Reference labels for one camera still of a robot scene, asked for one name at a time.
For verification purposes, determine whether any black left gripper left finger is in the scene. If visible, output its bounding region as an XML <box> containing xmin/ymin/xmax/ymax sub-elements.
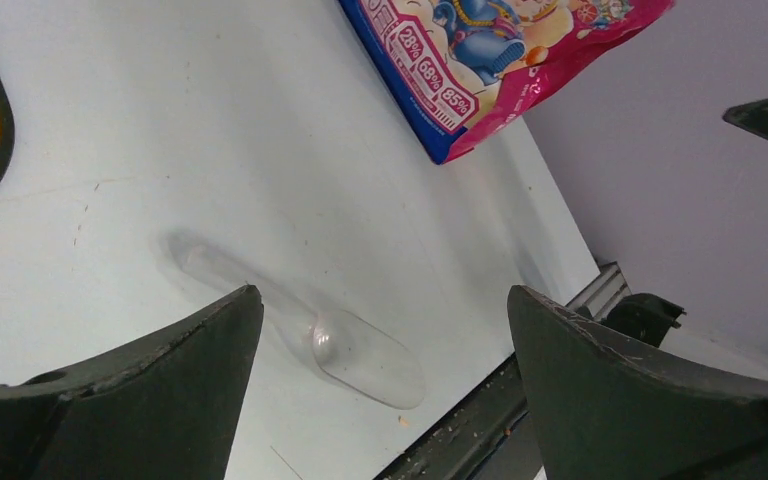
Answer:
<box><xmin>0</xmin><ymin>285</ymin><xmax>264</xmax><ymax>479</ymax></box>

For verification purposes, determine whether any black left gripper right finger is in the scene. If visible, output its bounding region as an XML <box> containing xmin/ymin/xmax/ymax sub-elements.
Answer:
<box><xmin>507</xmin><ymin>286</ymin><xmax>768</xmax><ymax>479</ymax></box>

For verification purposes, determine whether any clear plastic scoop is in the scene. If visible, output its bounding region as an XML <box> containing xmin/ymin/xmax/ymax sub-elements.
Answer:
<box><xmin>165</xmin><ymin>231</ymin><xmax>426</xmax><ymax>410</ymax></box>

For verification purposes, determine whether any pink blue pet food bag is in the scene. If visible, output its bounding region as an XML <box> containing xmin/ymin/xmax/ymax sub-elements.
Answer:
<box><xmin>340</xmin><ymin>0</ymin><xmax>674</xmax><ymax>165</ymax></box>

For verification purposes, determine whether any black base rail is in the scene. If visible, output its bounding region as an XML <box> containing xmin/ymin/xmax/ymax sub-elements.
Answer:
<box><xmin>373</xmin><ymin>293</ymin><xmax>687</xmax><ymax>480</ymax></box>

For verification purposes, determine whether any aluminium frame rail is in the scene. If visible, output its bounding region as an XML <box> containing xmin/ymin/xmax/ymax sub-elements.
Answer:
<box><xmin>567</xmin><ymin>262</ymin><xmax>632</xmax><ymax>321</ymax></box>

